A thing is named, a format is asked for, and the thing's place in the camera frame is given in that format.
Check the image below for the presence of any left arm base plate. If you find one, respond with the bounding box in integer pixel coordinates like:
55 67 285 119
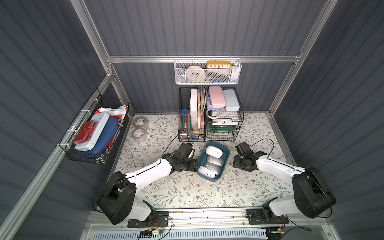
127 211 170 229

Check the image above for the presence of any yellow clock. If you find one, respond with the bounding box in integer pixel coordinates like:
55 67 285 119
207 60 232 69

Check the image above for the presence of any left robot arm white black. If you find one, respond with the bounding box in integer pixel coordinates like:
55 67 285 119
96 143 199 225

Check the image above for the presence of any pink pencil case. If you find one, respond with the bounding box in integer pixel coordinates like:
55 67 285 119
209 86 226 108

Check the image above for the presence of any silver mouse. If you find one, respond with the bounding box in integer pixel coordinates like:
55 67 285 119
204 162 222 175
207 155 224 167

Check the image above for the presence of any clear tape roll far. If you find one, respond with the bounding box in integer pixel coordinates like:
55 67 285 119
132 116 150 130

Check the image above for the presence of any teal plastic storage box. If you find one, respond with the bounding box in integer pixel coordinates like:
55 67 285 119
197 142 230 182

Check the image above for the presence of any black wire side basket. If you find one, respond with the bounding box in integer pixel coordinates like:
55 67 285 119
59 90 130 165

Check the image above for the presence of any black wire desk organizer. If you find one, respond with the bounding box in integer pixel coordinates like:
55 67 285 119
178 86 244 142

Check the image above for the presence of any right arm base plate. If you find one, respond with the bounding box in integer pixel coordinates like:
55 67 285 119
246 209 290 226

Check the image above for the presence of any red wallet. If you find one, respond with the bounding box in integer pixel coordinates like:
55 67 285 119
74 121 98 145

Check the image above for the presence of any white mesh hanging basket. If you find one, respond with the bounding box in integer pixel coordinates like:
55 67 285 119
174 58 243 85

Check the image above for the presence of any white mouse large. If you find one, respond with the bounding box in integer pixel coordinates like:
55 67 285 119
205 146 223 158

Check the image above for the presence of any clear tape roll near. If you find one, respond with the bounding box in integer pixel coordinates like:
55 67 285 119
132 129 147 143

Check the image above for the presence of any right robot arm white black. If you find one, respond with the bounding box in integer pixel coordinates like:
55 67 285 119
233 142 336 221

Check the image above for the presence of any navy blue pouch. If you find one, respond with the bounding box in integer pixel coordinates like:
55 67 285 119
83 117 120 159

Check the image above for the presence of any light blue pencil case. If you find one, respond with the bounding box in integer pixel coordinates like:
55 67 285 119
223 89 240 112

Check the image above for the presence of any white plastic case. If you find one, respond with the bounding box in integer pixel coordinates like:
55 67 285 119
74 112 110 152

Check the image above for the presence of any white tape roll in basket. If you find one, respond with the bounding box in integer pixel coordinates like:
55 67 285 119
186 66 206 82

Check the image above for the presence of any clear tape roll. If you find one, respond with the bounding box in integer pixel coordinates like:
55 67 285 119
132 129 147 143
132 116 150 130

